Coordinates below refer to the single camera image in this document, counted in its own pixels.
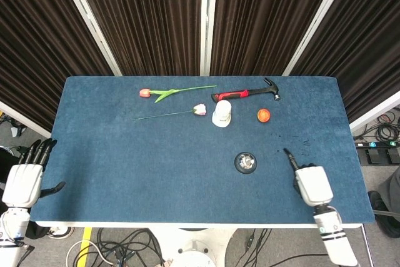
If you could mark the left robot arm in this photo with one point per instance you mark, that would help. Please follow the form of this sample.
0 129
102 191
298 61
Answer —
11 235

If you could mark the black foot pedal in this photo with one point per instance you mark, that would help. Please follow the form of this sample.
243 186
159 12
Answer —
372 155

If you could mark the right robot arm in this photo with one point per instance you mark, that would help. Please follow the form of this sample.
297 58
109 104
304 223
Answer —
332 232

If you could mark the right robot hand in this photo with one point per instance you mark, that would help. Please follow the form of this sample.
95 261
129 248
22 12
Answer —
312 185

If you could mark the red black claw hammer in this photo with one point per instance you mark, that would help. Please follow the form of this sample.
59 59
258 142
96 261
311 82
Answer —
247 92

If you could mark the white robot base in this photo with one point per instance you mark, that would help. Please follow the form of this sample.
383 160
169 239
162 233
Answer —
195 248

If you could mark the black shoe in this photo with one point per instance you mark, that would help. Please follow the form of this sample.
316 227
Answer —
383 214

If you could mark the white partition frame post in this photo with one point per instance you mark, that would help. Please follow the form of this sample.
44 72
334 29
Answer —
88 20
318 20
207 20

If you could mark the orange tulip with green stem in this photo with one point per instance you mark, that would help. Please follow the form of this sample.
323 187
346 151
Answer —
162 92

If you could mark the white sneaker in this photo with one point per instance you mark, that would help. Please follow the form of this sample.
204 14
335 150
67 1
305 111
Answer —
61 232

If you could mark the blue table mat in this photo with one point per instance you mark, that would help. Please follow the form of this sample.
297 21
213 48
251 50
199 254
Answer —
156 160

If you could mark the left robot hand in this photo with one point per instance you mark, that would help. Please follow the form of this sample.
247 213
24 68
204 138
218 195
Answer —
23 182

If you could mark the pink rose with thin stem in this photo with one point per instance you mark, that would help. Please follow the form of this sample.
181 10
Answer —
198 109

